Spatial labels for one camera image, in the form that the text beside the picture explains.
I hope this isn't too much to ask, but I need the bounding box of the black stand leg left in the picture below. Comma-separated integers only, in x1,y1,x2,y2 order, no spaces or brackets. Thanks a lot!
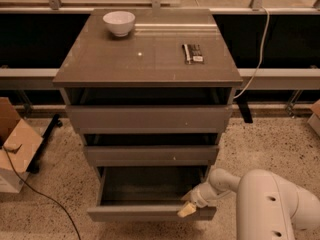
27,114,63,174

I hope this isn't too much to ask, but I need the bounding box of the black floor cable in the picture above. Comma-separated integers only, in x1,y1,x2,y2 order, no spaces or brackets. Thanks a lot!
0,137,83,240

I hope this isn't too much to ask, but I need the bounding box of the cardboard box at right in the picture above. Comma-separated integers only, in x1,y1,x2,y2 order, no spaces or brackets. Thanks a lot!
308,99,320,136

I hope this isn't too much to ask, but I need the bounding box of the grey middle drawer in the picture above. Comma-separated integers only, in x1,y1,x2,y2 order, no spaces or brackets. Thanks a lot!
84,145,219,166

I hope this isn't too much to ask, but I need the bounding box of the black marker pack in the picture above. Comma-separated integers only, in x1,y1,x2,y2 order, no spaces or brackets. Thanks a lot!
182,44,204,65

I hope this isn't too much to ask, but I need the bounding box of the open cardboard box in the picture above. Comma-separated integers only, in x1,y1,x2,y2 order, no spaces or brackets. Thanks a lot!
0,97,43,193

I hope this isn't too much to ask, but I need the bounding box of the grey drawer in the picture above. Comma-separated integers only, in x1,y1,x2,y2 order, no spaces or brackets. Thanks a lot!
66,106,232,134
87,166,216,221
84,145,219,166

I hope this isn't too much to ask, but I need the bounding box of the black stand leg right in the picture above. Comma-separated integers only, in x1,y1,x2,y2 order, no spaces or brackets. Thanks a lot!
236,96,253,123

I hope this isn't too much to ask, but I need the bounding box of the grey drawer cabinet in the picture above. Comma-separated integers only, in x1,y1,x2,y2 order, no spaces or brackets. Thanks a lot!
52,8,243,185

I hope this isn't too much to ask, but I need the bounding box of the grey top drawer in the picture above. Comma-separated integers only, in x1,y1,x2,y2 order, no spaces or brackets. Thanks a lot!
66,106,232,134

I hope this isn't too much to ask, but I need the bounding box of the white ceramic bowl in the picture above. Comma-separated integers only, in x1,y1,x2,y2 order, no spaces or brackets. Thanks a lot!
103,11,136,37

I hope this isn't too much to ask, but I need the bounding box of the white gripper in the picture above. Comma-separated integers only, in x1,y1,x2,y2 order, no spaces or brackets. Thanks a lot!
177,183,214,218

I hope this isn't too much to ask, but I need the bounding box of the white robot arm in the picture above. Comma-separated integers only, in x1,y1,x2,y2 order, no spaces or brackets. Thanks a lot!
177,168,320,240

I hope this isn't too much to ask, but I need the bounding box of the grey bottom drawer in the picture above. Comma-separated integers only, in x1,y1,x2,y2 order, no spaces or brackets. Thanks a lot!
87,166,216,221

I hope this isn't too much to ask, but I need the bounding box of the black stand leg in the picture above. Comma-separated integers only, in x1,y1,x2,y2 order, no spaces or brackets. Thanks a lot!
27,114,63,174
236,96,253,123

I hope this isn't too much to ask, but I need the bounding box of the white hanging cable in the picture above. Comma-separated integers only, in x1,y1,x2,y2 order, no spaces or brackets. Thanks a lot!
232,7,270,101

